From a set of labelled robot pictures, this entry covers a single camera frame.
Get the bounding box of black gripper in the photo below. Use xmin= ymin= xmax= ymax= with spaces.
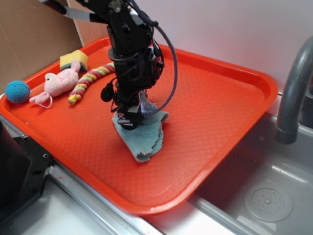
xmin=101 ymin=47 xmax=164 ymax=130

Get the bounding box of light blue cloth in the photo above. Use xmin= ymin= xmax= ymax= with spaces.
xmin=112 ymin=91 xmax=170 ymax=163

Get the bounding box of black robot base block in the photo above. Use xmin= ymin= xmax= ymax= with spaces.
xmin=0 ymin=123 xmax=51 ymax=225

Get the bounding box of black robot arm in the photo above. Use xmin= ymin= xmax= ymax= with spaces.
xmin=42 ymin=0 xmax=164 ymax=130

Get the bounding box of red plastic tray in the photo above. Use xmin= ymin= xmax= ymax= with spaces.
xmin=0 ymin=50 xmax=278 ymax=215

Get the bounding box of pink plush toy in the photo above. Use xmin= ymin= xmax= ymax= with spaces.
xmin=29 ymin=59 xmax=81 ymax=108

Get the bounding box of yellow layered sponge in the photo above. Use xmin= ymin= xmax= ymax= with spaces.
xmin=59 ymin=50 xmax=88 ymax=72

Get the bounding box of blue knitted ball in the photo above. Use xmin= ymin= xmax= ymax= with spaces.
xmin=5 ymin=80 xmax=30 ymax=104

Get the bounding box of brown cardboard panel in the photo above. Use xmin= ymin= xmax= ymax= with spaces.
xmin=0 ymin=0 xmax=108 ymax=93

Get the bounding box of grey plastic sink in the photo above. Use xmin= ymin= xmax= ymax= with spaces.
xmin=148 ymin=115 xmax=313 ymax=235

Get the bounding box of grey faucet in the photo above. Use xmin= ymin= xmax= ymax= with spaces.
xmin=275 ymin=37 xmax=313 ymax=144

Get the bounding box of multicolour twisted rope toy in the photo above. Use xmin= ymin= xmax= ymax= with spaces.
xmin=67 ymin=62 xmax=115 ymax=105

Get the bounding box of braided black cable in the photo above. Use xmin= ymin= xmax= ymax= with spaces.
xmin=127 ymin=0 xmax=179 ymax=118

